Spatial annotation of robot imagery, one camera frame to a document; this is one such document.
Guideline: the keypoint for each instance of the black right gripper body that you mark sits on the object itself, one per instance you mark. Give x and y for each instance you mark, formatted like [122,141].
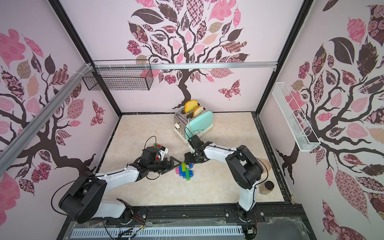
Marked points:
[193,156]

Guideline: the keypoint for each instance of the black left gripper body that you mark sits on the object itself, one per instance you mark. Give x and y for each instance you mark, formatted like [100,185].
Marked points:
[159,166]

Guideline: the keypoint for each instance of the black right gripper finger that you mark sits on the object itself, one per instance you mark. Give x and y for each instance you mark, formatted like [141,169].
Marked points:
[189,158]
[197,159]

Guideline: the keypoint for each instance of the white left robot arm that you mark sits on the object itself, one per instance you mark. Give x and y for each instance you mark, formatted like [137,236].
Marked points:
[85,200]

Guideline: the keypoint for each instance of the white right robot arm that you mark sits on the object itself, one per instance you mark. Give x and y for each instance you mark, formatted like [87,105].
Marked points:
[245,168]

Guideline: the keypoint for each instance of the mint and cream toaster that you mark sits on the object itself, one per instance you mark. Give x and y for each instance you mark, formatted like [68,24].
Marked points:
[185,126]

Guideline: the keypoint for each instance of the toast slice right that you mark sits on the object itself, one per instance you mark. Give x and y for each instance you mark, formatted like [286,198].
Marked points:
[197,111]

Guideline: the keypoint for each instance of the toast slice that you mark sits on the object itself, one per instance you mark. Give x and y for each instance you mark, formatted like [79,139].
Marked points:
[190,106]
[197,111]

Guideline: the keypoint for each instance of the toast slice left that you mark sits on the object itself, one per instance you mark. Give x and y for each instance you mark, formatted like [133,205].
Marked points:
[190,106]

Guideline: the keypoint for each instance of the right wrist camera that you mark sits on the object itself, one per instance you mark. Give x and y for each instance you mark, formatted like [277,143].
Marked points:
[191,144]

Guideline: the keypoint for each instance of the white slotted cable duct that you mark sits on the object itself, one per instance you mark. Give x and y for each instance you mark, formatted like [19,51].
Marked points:
[156,232]

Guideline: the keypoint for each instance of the black wire basket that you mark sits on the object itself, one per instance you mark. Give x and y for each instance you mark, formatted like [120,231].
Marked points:
[123,77]

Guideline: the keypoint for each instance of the white wire shelf basket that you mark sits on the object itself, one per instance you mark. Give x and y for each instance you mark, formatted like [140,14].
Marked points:
[290,103]

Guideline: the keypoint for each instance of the aluminium rail back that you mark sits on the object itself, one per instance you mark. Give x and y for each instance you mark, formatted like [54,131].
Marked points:
[240,65]

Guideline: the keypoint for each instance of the aluminium rail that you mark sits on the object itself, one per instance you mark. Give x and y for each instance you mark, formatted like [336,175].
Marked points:
[240,65]
[14,149]

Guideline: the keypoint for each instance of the aluminium rail left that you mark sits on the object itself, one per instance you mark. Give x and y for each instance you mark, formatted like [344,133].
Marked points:
[14,149]

